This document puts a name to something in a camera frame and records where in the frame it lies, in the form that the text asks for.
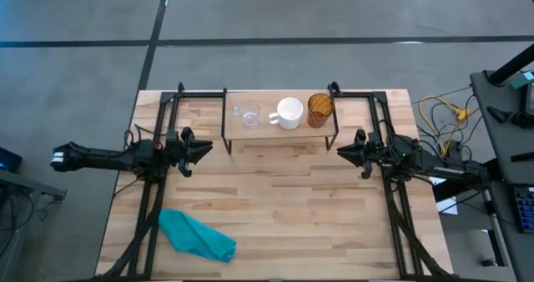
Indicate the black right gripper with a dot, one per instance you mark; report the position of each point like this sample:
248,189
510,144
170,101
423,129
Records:
373,150

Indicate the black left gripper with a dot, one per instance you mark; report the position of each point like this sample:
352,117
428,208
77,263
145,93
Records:
179,148

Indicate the amber ribbed glass tumbler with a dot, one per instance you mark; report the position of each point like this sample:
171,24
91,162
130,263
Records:
320,111

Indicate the clear glass mug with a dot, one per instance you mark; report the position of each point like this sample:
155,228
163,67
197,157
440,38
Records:
249,114

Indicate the white ceramic mug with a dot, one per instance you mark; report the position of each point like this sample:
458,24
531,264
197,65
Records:
290,113

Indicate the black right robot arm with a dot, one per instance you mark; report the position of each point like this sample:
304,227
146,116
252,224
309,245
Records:
438,165

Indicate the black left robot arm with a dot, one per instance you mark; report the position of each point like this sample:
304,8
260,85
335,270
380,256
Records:
104,159

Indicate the wooden shelf with black legs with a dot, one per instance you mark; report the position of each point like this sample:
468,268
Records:
275,132

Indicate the black table clamp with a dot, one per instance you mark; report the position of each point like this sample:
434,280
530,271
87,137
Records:
334,87
180,87

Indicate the teal cloth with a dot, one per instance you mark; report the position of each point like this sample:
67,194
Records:
194,236

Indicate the white paper sheet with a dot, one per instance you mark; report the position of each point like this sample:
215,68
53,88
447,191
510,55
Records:
448,204

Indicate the black diagonal desk beam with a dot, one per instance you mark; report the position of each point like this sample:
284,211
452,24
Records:
496,169

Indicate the grey side desk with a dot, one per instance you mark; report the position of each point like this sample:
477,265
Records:
507,148

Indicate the black stand foot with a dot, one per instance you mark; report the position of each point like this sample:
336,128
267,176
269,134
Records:
507,117

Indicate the black marker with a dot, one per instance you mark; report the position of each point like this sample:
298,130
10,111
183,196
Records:
522,157

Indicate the grey side table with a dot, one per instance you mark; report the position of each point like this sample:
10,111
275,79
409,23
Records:
25,186

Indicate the black monitor pole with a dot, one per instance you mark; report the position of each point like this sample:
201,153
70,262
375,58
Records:
511,67

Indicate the black keyboard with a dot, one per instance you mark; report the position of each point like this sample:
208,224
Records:
525,209

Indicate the teal small box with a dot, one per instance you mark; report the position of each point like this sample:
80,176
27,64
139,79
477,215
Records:
523,79

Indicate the black device with blue light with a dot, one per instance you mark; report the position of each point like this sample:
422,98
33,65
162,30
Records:
9,160

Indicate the black aluminium table frame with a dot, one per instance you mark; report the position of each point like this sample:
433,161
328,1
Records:
196,94

